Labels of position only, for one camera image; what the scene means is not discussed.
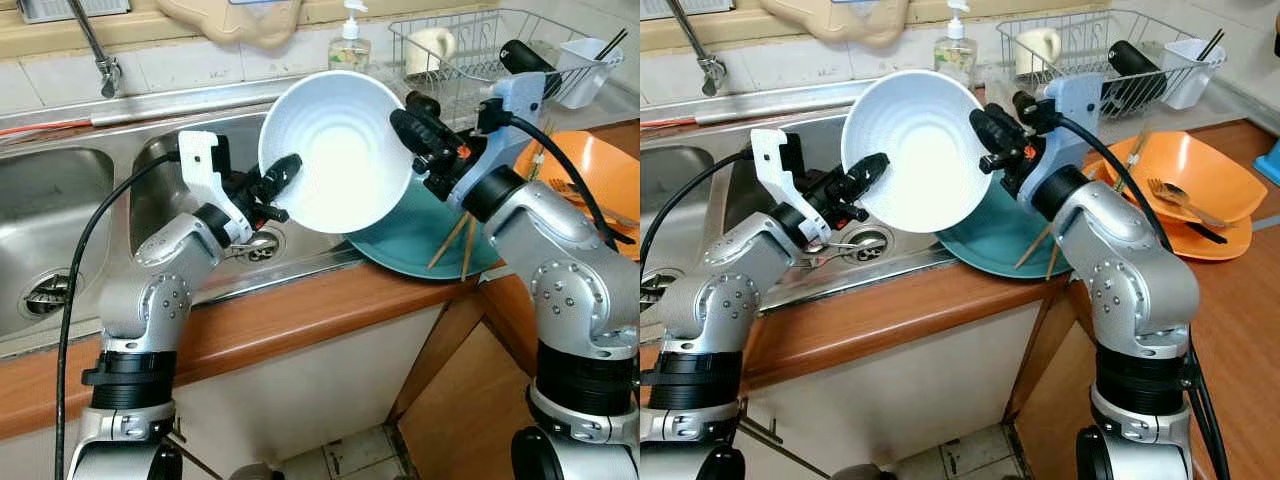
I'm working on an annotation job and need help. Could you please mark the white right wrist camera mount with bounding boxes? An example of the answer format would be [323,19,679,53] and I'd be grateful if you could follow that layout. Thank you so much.
[1015,72,1104,201]
[440,72,549,206]

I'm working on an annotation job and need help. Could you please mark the teal plate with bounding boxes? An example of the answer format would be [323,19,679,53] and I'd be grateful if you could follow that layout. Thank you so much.
[937,185,1071,279]
[345,180,501,281]

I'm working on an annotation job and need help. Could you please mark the brown wooden cabinet door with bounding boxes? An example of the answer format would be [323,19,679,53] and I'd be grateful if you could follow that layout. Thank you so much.
[395,320,541,480]
[1005,320,1101,480]

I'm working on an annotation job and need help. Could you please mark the stainless steel double sink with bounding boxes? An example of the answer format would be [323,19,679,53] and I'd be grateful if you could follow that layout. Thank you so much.
[0,75,421,346]
[640,80,961,321]

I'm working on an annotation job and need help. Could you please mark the orange bowl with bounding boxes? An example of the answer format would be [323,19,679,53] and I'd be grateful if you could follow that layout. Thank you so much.
[1100,130,1269,226]
[513,130,641,226]

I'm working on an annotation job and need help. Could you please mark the black bottle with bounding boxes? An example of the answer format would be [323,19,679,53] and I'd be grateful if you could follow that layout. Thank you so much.
[1110,40,1166,106]
[500,40,563,99]

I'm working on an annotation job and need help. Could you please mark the white ceramic bowl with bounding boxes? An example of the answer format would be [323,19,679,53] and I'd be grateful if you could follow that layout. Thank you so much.
[258,70,416,236]
[840,70,991,233]

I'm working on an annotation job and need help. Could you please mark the metal faucet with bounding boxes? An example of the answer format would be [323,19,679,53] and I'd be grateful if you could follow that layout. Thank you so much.
[65,0,123,98]
[665,0,728,96]

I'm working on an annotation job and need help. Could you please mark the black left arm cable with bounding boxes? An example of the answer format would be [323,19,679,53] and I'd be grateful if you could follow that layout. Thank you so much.
[640,150,761,271]
[55,150,201,480]

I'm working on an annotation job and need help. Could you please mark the metal spoon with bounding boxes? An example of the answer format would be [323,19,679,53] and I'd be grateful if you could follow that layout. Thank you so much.
[800,238,863,269]

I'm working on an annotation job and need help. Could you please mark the metal cabinet door handle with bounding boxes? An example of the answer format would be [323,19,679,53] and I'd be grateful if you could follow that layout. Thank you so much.
[165,432,226,480]
[742,415,801,479]

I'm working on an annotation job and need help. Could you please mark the cream mug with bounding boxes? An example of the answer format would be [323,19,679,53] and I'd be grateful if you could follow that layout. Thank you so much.
[1015,27,1061,76]
[405,27,456,76]

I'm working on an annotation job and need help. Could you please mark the beige plastic object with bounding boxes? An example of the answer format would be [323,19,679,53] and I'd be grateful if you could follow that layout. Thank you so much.
[155,0,306,51]
[760,0,911,47]

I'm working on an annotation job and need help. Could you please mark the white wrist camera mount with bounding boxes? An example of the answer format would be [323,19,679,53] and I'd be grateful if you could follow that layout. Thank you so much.
[1015,72,1104,201]
[178,130,253,247]
[440,72,549,206]
[750,128,819,219]

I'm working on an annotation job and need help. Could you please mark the beige cabinet door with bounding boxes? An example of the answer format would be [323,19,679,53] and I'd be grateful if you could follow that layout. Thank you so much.
[740,300,1046,477]
[165,300,446,480]

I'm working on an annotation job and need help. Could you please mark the white plastic utensil holder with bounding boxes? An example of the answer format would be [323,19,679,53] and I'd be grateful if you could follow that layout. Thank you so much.
[1163,38,1226,109]
[555,38,621,109]

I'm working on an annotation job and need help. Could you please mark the clear soap dispenser bottle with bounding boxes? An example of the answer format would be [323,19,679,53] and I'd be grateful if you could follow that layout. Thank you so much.
[328,0,373,73]
[935,0,979,86]

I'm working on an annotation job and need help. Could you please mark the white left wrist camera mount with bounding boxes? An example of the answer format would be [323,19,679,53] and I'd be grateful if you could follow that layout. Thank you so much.
[750,128,819,219]
[178,130,253,247]

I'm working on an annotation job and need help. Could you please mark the wire dish rack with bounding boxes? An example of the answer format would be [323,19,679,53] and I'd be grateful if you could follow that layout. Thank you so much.
[388,10,619,113]
[997,10,1229,116]

